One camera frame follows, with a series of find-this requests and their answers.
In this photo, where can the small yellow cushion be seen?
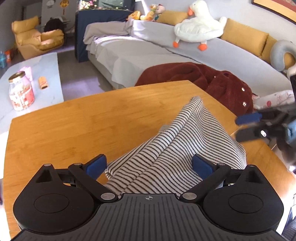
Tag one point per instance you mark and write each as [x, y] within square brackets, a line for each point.
[172, 18]

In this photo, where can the white goose plush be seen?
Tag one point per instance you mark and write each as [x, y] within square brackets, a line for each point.
[196, 29]

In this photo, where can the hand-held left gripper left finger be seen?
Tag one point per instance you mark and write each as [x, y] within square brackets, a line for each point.
[96, 165]

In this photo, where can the panda wall clock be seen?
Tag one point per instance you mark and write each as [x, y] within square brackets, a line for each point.
[49, 2]

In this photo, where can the red framed picture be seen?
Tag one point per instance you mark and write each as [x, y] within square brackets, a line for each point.
[277, 9]

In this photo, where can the large yellow cushion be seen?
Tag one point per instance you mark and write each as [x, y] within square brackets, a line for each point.
[245, 38]

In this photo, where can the beige blanket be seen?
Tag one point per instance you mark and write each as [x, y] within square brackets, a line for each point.
[104, 30]

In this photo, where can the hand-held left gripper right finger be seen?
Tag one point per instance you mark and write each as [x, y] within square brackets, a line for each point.
[203, 165]

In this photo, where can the glass jar with red label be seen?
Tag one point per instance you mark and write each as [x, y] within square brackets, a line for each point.
[21, 92]

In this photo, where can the yellow armchair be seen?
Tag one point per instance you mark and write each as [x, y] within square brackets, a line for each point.
[37, 39]

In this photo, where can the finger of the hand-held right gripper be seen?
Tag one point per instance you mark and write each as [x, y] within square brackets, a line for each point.
[247, 134]
[248, 118]

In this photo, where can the black chair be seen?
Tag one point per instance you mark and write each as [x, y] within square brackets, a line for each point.
[54, 25]

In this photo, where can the red-brown fleece jacket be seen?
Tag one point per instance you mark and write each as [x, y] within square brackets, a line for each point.
[185, 74]

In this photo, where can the blue water bottle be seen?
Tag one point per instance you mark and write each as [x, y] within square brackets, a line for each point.
[2, 60]

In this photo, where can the grey sofa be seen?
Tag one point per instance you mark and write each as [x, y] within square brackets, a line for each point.
[143, 53]

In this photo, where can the yellow green plush toy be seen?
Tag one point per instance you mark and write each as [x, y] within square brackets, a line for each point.
[148, 15]

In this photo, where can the glass fish tank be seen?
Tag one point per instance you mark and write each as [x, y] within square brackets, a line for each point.
[108, 4]

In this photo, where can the grey striped shirt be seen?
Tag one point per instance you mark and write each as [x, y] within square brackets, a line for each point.
[185, 143]

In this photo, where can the yellow duck plush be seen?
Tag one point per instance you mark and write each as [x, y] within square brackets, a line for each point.
[134, 15]

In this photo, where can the orange box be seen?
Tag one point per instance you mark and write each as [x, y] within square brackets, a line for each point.
[9, 55]

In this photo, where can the orange snack packet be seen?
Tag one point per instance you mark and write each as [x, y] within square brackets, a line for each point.
[43, 83]

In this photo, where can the red hanging decoration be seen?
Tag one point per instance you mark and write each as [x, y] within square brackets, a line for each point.
[64, 3]

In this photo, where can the white coffee table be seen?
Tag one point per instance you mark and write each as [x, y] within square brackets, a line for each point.
[32, 74]

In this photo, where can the floral white cloth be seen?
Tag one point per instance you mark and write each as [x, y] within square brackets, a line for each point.
[272, 99]

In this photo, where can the pink box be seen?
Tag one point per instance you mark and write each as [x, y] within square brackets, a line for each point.
[27, 73]

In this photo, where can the grey neck pillow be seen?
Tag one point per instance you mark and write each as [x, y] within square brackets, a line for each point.
[279, 52]

